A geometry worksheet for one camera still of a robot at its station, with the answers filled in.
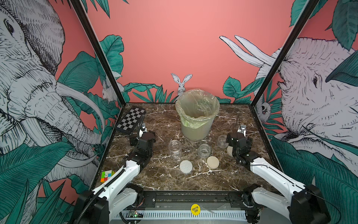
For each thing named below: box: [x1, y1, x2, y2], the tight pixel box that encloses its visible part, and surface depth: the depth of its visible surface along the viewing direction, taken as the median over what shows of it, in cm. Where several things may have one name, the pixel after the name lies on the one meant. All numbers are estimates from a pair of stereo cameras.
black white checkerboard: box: [115, 106, 147, 135], surface depth 109 cm
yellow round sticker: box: [190, 203, 201, 216], surface depth 73 cm
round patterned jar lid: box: [179, 159, 193, 174], surface depth 87 cm
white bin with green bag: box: [175, 88, 221, 142], surface depth 92 cm
